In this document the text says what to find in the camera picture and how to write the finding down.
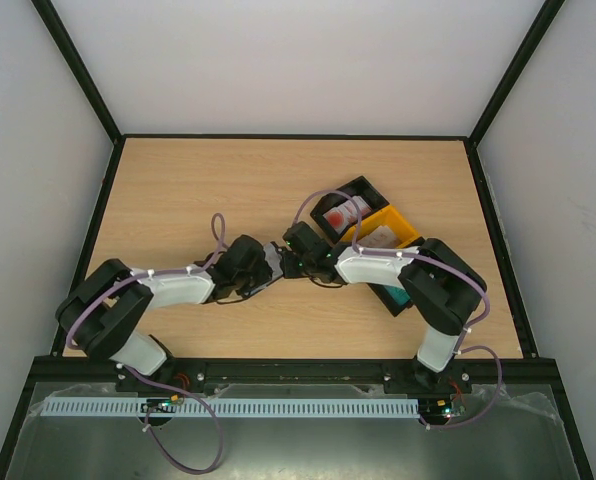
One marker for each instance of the black frame post left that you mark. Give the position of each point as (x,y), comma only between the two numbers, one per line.
(67,48)

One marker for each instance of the teal card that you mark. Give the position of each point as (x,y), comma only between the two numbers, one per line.
(398,295)

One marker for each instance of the controller board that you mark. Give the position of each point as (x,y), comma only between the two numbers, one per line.
(159,411)
(443,410)

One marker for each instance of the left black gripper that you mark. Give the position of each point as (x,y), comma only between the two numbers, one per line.
(264,275)

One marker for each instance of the light blue slotted cable duct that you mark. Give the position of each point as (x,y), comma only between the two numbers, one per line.
(238,408)

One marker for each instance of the black tray compartment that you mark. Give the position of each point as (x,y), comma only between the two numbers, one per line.
(393,309)
(360,186)

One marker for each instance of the yellow tray middle compartment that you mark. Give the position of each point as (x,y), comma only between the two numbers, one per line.
(391,217)

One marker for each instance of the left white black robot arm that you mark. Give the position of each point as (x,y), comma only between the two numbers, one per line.
(101,315)

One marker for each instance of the left controller board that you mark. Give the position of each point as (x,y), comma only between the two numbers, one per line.
(159,411)

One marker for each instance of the black tray left compartment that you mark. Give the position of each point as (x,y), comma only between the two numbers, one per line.
(360,186)

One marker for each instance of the black frame post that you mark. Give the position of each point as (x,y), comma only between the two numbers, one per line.
(521,58)
(67,48)

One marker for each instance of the red striped card in tray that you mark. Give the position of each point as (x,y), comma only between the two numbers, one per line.
(342,216)

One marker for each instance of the black card holder wallet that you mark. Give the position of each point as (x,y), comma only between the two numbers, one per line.
(273,258)

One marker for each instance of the black frame post right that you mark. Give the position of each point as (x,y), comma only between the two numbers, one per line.
(521,58)

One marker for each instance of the right controller board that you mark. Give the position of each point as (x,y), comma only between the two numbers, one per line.
(443,410)

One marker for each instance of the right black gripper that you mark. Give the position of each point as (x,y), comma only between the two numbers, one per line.
(291,265)

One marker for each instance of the black tray right compartment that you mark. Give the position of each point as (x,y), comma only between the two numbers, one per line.
(393,309)

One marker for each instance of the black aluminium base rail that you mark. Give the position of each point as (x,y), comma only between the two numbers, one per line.
(395,376)

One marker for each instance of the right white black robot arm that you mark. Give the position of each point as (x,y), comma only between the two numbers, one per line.
(449,295)

